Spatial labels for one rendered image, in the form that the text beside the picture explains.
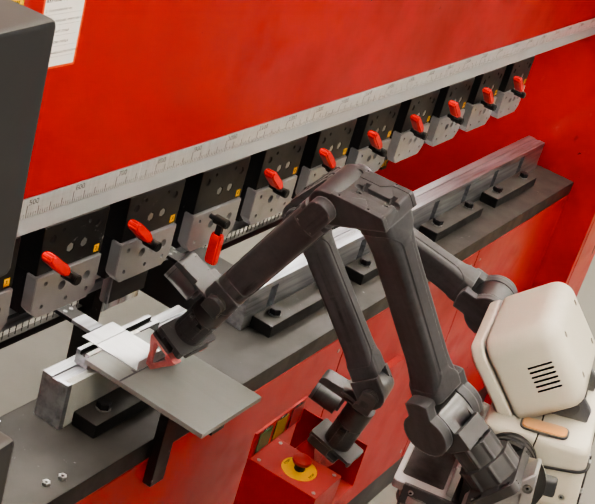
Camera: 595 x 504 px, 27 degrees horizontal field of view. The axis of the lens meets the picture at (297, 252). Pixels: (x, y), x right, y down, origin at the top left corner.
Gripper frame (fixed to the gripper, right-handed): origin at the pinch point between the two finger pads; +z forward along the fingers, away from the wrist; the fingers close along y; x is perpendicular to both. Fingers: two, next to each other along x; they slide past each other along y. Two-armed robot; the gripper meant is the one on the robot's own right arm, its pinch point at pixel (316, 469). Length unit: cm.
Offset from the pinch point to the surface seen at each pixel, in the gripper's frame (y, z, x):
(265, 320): 29.2, -11.0, -12.3
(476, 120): 34, -39, -102
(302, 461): 1.6, -8.0, 10.9
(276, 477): 3.3, -4.2, 15.0
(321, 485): -4.0, -6.4, 10.5
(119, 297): 41, -28, 36
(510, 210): 18, -10, -135
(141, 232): 39, -49, 45
